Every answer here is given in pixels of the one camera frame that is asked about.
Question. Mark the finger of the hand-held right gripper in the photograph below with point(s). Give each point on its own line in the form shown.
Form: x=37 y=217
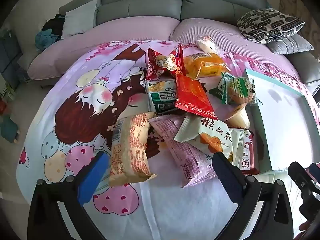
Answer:
x=301 y=180
x=315 y=171

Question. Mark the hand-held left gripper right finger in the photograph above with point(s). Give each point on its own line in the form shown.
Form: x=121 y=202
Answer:
x=226 y=177

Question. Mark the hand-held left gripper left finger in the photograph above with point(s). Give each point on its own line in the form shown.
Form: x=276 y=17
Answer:
x=92 y=177

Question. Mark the dark red snack packet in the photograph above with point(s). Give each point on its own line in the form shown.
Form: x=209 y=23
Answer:
x=247 y=152

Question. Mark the beige snack packet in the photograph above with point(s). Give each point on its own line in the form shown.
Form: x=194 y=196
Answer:
x=130 y=150

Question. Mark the cream walnut cake packet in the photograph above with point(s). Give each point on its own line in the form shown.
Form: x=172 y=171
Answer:
x=212 y=132

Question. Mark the pink snack packet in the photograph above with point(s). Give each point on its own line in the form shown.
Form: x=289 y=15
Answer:
x=182 y=155

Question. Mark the white box with teal rim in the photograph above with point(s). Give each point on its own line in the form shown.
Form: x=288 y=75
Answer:
x=285 y=120

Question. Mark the jelly cup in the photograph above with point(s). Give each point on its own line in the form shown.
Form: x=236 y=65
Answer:
x=238 y=118

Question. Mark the green cake packet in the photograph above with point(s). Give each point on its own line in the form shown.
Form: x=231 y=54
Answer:
x=238 y=90

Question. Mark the red orange snack packet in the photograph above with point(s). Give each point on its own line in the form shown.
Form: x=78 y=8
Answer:
x=192 y=95

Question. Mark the green and white biscuit packet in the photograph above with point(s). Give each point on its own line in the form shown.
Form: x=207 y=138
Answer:
x=162 y=97

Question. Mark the red snack packet blue corner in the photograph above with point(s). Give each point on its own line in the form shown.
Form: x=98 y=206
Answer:
x=163 y=62

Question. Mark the printed cartoon blanket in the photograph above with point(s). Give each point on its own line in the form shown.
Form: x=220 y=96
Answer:
x=82 y=120

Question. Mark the dark teal object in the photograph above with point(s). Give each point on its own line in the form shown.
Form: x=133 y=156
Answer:
x=8 y=130

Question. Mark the orange cake packet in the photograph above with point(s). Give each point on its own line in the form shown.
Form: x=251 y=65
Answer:
x=205 y=66

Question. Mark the small clear wrapped cake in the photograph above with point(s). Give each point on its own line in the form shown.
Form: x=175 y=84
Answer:
x=206 y=45

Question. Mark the teal cloth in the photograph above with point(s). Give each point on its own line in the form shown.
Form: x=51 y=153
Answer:
x=45 y=38

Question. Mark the pink sofa cover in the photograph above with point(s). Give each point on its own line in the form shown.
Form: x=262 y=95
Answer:
x=212 y=30

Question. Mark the black and white patterned pillow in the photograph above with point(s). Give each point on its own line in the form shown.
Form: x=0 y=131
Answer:
x=267 y=22

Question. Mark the dark clothes pile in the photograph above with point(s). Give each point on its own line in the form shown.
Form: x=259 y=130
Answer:
x=53 y=25

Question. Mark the light grey pillow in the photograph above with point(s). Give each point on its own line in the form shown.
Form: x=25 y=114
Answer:
x=77 y=17

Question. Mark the patterned curtain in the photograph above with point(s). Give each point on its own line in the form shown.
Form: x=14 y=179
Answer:
x=297 y=2

